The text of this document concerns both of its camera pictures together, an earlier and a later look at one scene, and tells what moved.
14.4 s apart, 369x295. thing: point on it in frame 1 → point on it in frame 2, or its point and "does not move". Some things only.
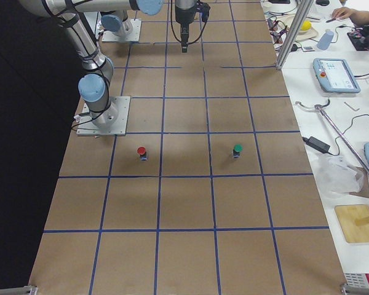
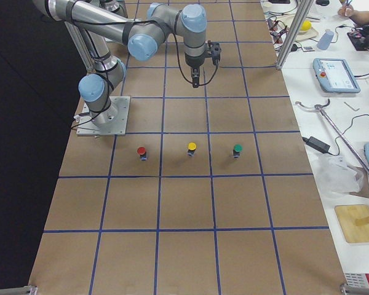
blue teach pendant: x=335 y=75 does not move
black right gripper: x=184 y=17 → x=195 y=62
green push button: x=238 y=148 does not move
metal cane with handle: x=320 y=107 does not move
